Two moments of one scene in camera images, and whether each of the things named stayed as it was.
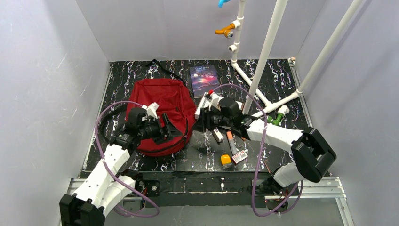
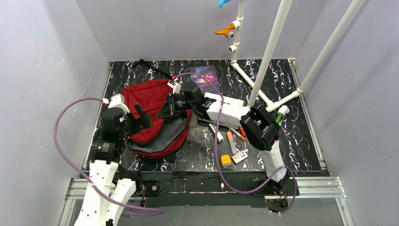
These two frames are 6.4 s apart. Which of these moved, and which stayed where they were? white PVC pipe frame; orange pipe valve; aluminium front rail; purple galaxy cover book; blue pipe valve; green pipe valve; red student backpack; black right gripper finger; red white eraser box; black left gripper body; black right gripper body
Moved: black left gripper body; black right gripper finger; black right gripper body
Stayed: purple galaxy cover book; red student backpack; red white eraser box; white PVC pipe frame; aluminium front rail; green pipe valve; blue pipe valve; orange pipe valve
